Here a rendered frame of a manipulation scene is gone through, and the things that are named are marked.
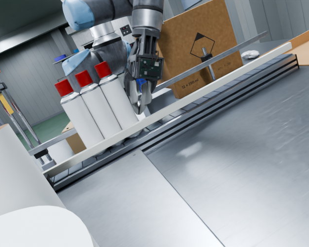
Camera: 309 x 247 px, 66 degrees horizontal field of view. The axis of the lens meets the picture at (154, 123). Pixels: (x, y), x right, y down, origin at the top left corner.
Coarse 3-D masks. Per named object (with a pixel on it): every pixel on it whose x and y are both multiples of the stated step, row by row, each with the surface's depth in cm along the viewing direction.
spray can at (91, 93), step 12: (84, 72) 57; (84, 84) 58; (96, 84) 59; (84, 96) 58; (96, 96) 58; (96, 108) 59; (108, 108) 60; (96, 120) 60; (108, 120) 60; (108, 132) 61; (120, 144) 62
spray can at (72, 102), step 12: (60, 84) 56; (72, 96) 57; (72, 108) 57; (84, 108) 59; (72, 120) 58; (84, 120) 59; (84, 132) 59; (96, 132) 61; (84, 144) 61; (96, 156) 62
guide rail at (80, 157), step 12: (288, 48) 71; (264, 60) 69; (240, 72) 68; (216, 84) 66; (192, 96) 64; (168, 108) 63; (144, 120) 61; (156, 120) 63; (120, 132) 60; (132, 132) 61; (96, 144) 59; (108, 144) 60; (72, 156) 58; (84, 156) 58; (60, 168) 57
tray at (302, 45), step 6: (300, 36) 93; (306, 36) 94; (294, 42) 92; (300, 42) 93; (306, 42) 93; (276, 48) 90; (294, 48) 93; (300, 48) 90; (306, 48) 87; (264, 54) 89; (300, 54) 83; (306, 54) 81; (300, 60) 78; (306, 60) 76
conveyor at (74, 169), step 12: (276, 60) 73; (252, 72) 72; (228, 84) 71; (204, 96) 70; (180, 108) 69; (192, 108) 65; (168, 120) 64; (144, 132) 63; (72, 168) 61; (60, 180) 58
